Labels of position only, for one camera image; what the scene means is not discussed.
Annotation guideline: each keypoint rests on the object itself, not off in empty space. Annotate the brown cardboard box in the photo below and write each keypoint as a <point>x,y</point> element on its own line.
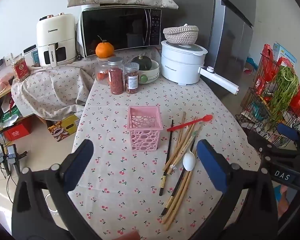
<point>250,68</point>

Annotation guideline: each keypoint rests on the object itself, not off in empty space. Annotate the grey refrigerator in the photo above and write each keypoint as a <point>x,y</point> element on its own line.
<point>227,42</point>

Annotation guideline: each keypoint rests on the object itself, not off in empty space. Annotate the bunch of green vegetables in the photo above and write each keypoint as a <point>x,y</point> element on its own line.
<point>283,92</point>

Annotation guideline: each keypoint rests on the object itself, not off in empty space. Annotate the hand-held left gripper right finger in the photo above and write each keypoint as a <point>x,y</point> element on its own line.
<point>211,167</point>

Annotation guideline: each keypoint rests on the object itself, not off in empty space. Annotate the jar of dried fruit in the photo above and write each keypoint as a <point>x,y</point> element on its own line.
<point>132,80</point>

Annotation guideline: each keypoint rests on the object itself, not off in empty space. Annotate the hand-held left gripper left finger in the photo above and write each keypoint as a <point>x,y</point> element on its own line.
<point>77,170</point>

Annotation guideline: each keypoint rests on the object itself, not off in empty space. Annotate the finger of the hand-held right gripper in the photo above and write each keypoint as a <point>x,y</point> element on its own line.
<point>287,131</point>
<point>260,147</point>

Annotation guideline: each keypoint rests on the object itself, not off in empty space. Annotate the white plastic spoon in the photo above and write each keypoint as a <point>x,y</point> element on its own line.
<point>189,162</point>

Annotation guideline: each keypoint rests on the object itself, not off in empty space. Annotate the black chopstick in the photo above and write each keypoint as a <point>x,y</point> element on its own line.
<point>170,198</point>
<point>168,152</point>

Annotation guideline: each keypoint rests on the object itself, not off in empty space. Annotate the red box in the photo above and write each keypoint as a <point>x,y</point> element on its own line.
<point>17,132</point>

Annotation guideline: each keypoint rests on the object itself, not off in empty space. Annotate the red label snack jar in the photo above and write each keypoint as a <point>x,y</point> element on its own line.
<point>20,70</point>

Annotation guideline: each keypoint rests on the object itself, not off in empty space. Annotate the black microwave oven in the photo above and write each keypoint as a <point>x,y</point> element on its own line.
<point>115,30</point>

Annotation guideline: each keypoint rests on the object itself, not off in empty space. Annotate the pink cloth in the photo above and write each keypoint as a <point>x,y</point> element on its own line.
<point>0,82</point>

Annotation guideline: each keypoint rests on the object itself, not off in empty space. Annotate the green print wooden chopstick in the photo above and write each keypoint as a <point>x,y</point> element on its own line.
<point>193,134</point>
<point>187,143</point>

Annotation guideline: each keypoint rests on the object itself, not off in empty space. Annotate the blue white printed sheet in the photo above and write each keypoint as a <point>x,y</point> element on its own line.
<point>283,53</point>

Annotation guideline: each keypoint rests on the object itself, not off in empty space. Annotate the orange mandarin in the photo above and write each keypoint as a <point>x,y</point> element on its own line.
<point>104,50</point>

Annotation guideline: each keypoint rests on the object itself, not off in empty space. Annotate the cream air fryer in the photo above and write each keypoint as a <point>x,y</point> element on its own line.
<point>55,32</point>

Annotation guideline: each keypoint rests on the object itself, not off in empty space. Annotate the cherry print tablecloth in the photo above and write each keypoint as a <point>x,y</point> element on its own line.
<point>120,180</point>

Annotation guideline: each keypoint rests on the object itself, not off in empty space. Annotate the glass jar with tomatoes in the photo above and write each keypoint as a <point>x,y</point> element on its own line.
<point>102,75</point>

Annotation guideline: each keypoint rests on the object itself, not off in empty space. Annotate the small flower print drape cloth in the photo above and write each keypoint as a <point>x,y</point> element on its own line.
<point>52,90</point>

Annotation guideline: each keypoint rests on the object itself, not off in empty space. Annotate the pink plastic basket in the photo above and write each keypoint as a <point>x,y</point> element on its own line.
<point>145,137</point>

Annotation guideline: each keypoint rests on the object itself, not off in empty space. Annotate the black lid clear container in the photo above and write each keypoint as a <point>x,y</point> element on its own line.
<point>31,55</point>

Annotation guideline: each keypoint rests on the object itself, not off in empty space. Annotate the jar of red berries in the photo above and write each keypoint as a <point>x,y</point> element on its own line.
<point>115,80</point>

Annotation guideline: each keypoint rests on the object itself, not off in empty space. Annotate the tall red plastic bag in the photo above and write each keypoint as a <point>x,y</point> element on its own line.
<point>263,67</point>

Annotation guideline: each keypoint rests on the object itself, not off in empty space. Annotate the red plastic spoon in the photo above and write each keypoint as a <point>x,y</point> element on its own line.
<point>187,124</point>

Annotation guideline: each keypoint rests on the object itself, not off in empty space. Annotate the white electric cooking pot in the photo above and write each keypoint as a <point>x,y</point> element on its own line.
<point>182,65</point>

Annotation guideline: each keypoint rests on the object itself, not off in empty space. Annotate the yellow printed cardboard box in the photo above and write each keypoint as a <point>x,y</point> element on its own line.
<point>63,128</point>

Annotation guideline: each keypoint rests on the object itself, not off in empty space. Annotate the grey black tool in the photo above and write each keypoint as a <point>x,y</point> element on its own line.
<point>1,155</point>
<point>13,156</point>

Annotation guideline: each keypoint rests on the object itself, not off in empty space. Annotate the dark green squash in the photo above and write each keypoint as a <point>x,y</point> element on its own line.
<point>142,62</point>

